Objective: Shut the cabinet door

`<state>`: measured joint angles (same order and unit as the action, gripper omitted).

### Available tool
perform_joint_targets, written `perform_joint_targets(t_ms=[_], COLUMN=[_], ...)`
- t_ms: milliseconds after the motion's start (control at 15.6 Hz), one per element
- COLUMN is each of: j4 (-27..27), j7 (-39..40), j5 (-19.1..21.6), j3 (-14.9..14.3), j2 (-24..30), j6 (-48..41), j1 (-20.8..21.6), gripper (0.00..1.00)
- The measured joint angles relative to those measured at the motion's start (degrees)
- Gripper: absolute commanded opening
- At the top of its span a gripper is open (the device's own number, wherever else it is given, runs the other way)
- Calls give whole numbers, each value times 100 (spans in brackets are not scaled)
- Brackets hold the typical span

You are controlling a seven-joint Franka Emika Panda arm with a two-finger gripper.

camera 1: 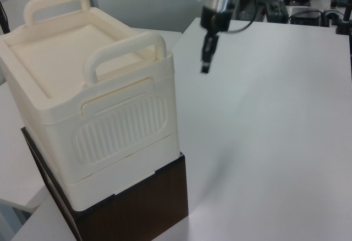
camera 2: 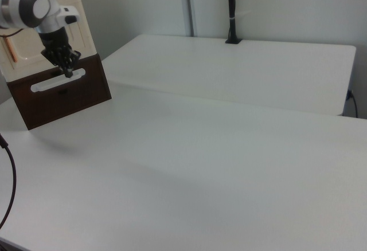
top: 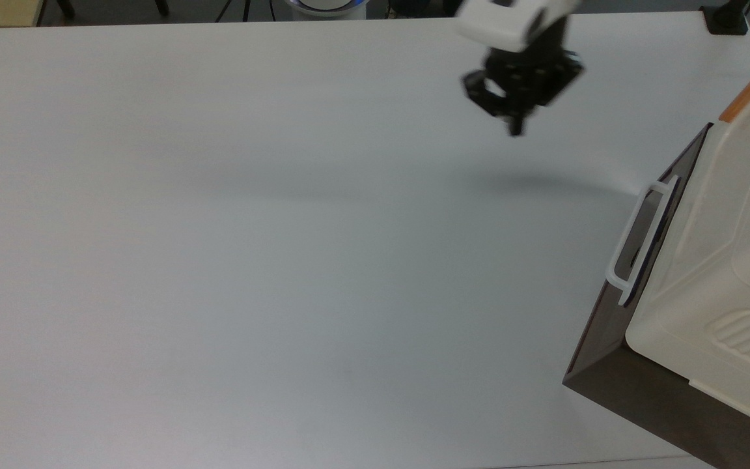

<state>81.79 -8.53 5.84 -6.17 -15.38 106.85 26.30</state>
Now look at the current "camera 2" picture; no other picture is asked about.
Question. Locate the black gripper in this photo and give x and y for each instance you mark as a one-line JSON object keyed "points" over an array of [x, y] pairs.
{"points": [[54, 40]]}

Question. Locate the cream cabinet door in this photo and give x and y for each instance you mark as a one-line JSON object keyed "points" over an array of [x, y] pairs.
{"points": [[83, 34]]}

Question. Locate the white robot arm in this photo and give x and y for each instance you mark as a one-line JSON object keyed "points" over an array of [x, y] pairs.
{"points": [[13, 1]]}

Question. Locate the cream plastic storage cabinet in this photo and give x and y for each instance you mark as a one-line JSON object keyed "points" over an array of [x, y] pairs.
{"points": [[27, 49]]}

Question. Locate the dark brown wooden box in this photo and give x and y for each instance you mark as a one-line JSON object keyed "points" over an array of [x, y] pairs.
{"points": [[71, 105]]}

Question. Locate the black pole with clamp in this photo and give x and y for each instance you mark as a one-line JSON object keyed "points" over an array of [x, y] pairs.
{"points": [[231, 10]]}

